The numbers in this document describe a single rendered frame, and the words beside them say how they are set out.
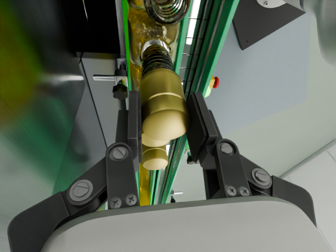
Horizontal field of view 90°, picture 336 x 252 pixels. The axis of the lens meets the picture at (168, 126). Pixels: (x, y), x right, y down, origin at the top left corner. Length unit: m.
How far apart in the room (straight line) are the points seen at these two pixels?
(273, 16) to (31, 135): 0.81
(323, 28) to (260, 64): 0.45
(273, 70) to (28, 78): 0.98
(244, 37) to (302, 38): 0.28
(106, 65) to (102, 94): 0.09
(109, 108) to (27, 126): 0.36
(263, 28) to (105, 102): 0.66
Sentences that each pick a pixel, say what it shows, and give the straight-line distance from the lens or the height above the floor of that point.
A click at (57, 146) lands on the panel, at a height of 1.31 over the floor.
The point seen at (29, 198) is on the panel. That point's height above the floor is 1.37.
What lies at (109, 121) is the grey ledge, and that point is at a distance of 0.58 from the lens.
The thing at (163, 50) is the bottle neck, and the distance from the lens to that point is 0.17.
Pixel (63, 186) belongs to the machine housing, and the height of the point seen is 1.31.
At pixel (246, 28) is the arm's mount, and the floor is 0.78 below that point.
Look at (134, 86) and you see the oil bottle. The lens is 0.22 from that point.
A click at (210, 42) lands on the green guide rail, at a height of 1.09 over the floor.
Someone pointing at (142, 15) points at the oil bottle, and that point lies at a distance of 0.20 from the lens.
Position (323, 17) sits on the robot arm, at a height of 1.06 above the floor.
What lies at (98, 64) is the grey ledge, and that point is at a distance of 0.46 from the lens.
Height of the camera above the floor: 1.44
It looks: 39 degrees down
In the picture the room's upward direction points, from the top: 171 degrees clockwise
